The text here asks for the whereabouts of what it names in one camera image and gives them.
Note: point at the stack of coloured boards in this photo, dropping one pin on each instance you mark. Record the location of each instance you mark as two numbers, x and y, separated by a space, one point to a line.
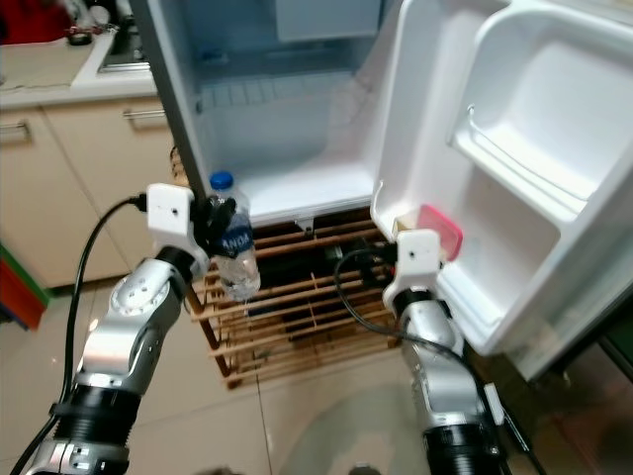
20 292

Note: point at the wooden wine rack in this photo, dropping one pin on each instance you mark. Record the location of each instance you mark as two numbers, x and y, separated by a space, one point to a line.
297 307

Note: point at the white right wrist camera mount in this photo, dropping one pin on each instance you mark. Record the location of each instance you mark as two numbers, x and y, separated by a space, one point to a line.
417 255

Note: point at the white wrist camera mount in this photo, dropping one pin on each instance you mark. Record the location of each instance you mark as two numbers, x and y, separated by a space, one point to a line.
417 255
173 210

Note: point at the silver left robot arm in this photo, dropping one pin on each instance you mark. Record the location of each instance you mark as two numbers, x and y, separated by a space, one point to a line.
138 317

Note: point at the beige placemat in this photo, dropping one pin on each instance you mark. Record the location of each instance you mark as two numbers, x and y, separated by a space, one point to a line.
49 67

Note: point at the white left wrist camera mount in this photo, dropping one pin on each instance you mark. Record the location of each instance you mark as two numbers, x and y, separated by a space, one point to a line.
173 210

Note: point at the steel gas stove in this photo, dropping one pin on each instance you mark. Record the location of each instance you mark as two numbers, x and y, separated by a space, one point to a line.
124 49

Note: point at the clear water bottle blue label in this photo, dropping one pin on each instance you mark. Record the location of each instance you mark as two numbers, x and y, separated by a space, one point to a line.
242 277

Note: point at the beige kitchen cabinet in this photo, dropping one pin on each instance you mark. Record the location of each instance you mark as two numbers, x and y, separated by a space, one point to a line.
79 188

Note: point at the clear container with pink lid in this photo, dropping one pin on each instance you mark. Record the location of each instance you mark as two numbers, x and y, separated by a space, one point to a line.
440 223

